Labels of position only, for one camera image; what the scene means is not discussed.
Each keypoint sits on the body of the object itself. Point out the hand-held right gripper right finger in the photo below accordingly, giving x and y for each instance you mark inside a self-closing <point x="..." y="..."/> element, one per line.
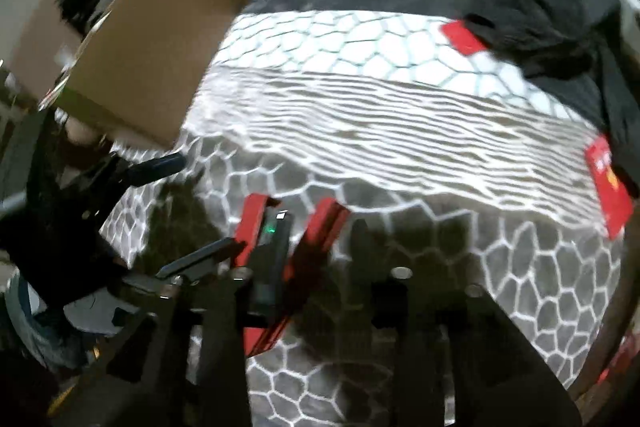
<point x="367" y="257"/>

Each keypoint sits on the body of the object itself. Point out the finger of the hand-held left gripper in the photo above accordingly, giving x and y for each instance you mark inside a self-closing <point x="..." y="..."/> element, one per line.
<point x="160" y="167"/>
<point x="200" y="259"/>

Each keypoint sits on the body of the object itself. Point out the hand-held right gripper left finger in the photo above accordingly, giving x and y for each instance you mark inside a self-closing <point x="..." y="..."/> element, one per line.
<point x="272" y="257"/>

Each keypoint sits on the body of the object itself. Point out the red plastic clip tool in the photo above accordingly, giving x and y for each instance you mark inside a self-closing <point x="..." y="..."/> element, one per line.
<point x="320" y="247"/>

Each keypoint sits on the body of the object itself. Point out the brown cardboard box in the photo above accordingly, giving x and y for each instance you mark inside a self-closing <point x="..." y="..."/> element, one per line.
<point x="150" y="37"/>

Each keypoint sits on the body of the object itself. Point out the grey patterned blanket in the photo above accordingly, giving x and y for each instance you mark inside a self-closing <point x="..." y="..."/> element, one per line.
<point x="400" y="132"/>

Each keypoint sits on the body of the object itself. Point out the red card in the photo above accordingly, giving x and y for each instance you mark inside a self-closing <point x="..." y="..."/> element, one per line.
<point x="465" y="38"/>

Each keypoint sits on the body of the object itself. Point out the red packet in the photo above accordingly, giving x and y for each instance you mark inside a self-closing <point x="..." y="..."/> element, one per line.
<point x="607" y="187"/>

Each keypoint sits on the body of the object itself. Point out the black garment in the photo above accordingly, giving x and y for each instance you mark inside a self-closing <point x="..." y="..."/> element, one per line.
<point x="560" y="22"/>

